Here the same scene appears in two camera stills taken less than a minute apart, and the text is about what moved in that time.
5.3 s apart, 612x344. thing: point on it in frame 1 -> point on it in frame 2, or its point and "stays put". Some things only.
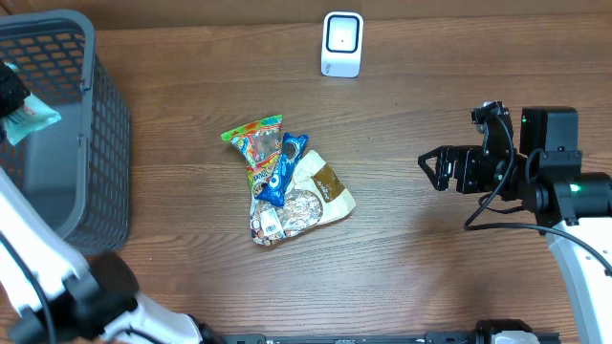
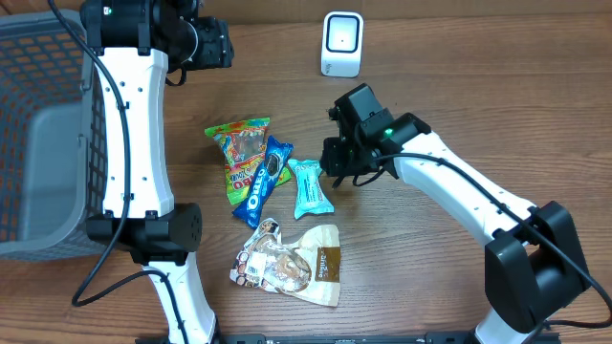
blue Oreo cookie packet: (275, 189) -> (272, 166)
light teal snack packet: (28, 118) -> (309, 197)
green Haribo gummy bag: (259, 144) -> (243, 144)
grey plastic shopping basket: (78, 172) stays put
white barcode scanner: (341, 45) stays put
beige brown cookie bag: (316, 195) -> (308, 269)
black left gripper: (13, 88) -> (218, 53)
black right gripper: (465, 156) -> (332, 167)
